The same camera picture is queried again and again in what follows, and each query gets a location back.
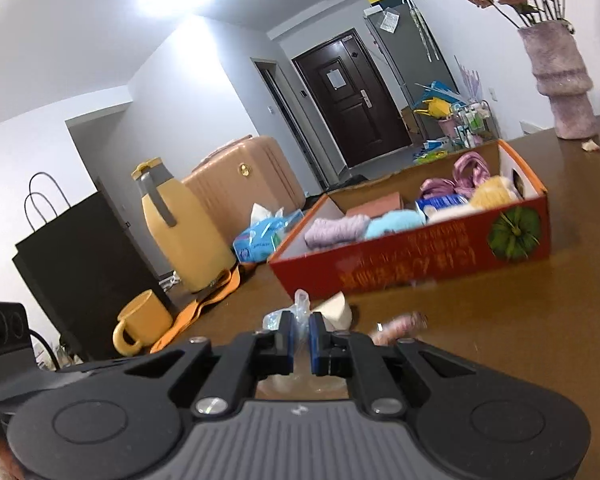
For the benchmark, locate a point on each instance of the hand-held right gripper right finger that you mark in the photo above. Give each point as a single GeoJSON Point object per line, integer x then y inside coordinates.
{"type": "Point", "coordinates": [316, 345]}

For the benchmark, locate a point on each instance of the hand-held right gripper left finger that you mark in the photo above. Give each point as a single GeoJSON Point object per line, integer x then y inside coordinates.
{"type": "Point", "coordinates": [288, 345]}

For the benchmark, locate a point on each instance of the clear bag of cotton pads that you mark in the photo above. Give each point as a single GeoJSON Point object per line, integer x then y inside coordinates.
{"type": "Point", "coordinates": [332, 310]}

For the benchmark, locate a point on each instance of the lavender knit towel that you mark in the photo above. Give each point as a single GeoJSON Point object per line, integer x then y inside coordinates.
{"type": "Point", "coordinates": [335, 230]}

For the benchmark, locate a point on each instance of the orange cardboard box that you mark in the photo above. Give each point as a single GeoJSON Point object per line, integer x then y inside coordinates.
{"type": "Point", "coordinates": [405, 265]}

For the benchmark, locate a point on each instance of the light blue plush toy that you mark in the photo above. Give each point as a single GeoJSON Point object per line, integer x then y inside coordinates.
{"type": "Point", "coordinates": [395, 223]}

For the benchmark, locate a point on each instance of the pink satin bag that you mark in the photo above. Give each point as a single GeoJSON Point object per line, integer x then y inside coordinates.
{"type": "Point", "coordinates": [472, 170]}

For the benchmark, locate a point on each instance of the white yellow alpaca plush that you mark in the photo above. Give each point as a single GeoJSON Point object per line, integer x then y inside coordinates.
{"type": "Point", "coordinates": [495, 192]}

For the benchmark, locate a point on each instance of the small pink item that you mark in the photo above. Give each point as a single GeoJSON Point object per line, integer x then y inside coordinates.
{"type": "Point", "coordinates": [400, 325]}

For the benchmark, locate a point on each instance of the black paper shopping bag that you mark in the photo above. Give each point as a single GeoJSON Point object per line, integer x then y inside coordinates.
{"type": "Point", "coordinates": [80, 270]}

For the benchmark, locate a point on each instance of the blue wet wipes pack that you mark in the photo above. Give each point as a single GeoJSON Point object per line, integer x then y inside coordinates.
{"type": "Point", "coordinates": [260, 242]}

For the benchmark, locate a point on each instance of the yellow ceramic mug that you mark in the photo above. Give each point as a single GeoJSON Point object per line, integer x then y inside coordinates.
{"type": "Point", "coordinates": [145, 317]}

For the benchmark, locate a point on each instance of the yellow thermos jug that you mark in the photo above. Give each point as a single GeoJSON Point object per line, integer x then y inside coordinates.
{"type": "Point", "coordinates": [190, 240]}

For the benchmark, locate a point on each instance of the pink ribbed suitcase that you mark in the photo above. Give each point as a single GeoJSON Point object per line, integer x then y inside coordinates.
{"type": "Point", "coordinates": [250, 180]}

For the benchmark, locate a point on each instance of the side room door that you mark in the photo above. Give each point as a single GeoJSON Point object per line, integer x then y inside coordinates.
{"type": "Point", "coordinates": [285, 120]}

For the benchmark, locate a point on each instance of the dark brown entrance door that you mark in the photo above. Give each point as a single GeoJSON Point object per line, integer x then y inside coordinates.
{"type": "Point", "coordinates": [350, 120]}

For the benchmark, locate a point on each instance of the yellow shopping bag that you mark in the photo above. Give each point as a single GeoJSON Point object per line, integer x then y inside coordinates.
{"type": "Point", "coordinates": [435, 108]}

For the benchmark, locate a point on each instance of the white paper on door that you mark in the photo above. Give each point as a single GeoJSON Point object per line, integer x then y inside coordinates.
{"type": "Point", "coordinates": [337, 78]}

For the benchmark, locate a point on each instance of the small cart with bottles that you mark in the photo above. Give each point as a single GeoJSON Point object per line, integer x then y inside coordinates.
{"type": "Point", "coordinates": [470, 125]}

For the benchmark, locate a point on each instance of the blue shopping bag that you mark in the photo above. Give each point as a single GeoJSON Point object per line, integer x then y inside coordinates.
{"type": "Point", "coordinates": [440, 91]}

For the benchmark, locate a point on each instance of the paper note on refrigerator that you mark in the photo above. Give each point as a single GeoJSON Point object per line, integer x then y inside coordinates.
{"type": "Point", "coordinates": [389, 21]}

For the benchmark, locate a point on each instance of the hanging folded umbrella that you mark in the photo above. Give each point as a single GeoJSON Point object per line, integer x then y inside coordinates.
{"type": "Point", "coordinates": [422, 30]}

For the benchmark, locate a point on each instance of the fallen rose petal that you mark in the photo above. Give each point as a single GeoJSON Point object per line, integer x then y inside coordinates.
{"type": "Point", "coordinates": [591, 145]}

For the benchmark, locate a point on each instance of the pink textured vase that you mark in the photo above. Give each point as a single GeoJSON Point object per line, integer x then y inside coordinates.
{"type": "Point", "coordinates": [560, 85]}

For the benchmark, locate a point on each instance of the purple wall decal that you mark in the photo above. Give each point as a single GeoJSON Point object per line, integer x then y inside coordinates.
{"type": "Point", "coordinates": [469, 80]}

